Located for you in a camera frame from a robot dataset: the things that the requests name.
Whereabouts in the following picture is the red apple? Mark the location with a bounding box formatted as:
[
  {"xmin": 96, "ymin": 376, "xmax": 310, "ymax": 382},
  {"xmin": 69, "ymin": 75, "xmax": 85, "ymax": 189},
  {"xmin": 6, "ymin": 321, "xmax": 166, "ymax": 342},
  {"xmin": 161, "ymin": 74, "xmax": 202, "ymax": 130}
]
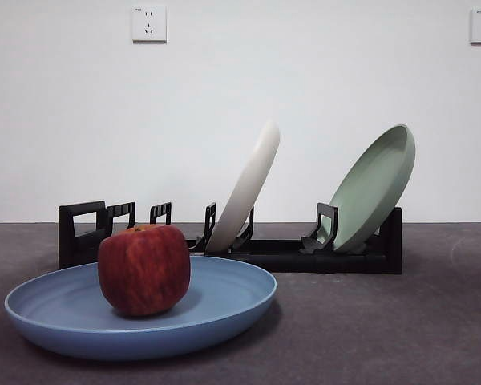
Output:
[{"xmin": 97, "ymin": 224, "xmax": 192, "ymax": 318}]

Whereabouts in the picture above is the blue round plate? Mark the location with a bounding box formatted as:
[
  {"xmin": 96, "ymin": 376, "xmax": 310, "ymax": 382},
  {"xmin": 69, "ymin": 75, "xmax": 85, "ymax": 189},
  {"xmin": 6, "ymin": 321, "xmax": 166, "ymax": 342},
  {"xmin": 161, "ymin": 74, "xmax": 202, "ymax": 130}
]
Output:
[{"xmin": 4, "ymin": 255, "xmax": 278, "ymax": 361}]

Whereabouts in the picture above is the white round plate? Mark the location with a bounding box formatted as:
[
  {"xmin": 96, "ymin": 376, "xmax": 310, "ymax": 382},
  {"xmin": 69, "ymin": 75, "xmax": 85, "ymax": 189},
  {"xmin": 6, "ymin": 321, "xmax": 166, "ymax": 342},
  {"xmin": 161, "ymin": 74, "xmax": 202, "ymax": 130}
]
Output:
[{"xmin": 205, "ymin": 119, "xmax": 281, "ymax": 253}]

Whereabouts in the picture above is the black plate rack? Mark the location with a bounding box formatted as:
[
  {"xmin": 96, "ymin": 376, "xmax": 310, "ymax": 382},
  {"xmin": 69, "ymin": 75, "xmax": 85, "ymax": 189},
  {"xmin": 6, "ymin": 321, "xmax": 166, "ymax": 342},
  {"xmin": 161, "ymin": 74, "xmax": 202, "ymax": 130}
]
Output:
[{"xmin": 58, "ymin": 200, "xmax": 403, "ymax": 276}]

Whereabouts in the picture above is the green round plate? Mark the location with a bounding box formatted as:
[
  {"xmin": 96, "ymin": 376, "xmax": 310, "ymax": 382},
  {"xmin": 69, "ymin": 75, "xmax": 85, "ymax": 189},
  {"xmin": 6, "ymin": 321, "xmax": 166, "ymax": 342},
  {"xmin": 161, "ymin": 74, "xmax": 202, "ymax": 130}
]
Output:
[{"xmin": 328, "ymin": 123, "xmax": 417, "ymax": 254}]

